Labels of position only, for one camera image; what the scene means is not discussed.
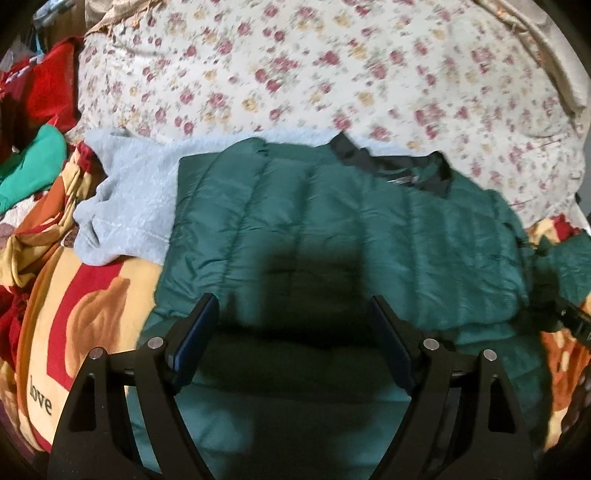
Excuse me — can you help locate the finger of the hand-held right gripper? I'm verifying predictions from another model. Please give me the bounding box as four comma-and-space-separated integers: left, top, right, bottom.
551, 295, 591, 348

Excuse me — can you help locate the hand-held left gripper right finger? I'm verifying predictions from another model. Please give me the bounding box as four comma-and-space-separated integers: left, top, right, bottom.
369, 294, 546, 480

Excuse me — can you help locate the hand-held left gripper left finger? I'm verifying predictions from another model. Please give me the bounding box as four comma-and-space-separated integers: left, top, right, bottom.
48, 293, 221, 480

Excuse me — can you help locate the green puffer jacket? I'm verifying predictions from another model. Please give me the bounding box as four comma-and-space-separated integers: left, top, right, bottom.
124, 131, 591, 480

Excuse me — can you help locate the orange yellow printed blanket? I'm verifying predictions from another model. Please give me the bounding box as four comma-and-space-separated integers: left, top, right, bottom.
0, 141, 591, 455

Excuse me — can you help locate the grey fleece sweater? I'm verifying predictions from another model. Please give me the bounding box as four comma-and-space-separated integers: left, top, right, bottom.
74, 127, 384, 267

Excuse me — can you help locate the teal green cloth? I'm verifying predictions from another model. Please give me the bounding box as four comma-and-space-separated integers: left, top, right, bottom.
0, 124, 68, 215

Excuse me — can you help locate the beige bed sheet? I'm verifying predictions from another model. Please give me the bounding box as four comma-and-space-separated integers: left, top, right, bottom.
480, 0, 591, 120

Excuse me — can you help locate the floral quilt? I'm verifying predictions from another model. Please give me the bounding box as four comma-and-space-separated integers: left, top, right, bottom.
76, 0, 587, 227

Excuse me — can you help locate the red cloth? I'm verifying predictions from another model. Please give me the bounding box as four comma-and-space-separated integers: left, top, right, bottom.
0, 39, 86, 153

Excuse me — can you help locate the beige fringed cloth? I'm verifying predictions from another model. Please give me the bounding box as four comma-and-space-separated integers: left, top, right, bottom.
85, 0, 158, 35

